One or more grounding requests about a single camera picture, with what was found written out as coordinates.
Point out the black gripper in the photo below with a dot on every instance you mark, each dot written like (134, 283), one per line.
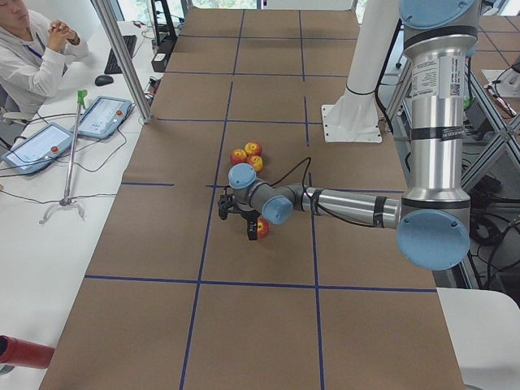
(246, 215)

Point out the lone red yellow apple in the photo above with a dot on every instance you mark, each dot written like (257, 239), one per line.
(263, 228)

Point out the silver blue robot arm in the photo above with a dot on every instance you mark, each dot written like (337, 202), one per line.
(431, 218)

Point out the red yellow apple front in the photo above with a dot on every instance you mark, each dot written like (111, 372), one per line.
(256, 162)

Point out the red yellow apple side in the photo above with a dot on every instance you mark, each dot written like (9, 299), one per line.
(238, 156)

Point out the red yellow apple back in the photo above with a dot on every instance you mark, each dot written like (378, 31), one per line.
(253, 148)

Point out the brown paper table cover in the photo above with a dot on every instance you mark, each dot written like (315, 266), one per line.
(176, 298)

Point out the far blue teach pendant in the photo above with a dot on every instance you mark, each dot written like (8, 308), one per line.
(103, 117)

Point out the blue teach pendant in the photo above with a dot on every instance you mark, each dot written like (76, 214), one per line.
(103, 117)
(39, 150)

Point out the black computer mouse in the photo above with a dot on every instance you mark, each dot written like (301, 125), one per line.
(103, 80)

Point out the near blue teach pendant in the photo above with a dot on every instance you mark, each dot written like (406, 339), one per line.
(39, 150)

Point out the red bottle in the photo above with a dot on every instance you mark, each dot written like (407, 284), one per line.
(17, 352)

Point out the seated person white hoodie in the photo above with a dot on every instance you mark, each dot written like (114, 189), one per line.
(34, 54)

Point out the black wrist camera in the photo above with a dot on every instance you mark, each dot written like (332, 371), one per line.
(227, 204)

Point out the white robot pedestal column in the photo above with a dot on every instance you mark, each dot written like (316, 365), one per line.
(354, 117)

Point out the green handled reacher grabber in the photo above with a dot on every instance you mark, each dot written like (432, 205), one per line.
(67, 203)

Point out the aluminium frame post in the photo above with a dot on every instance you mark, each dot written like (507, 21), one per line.
(111, 27)

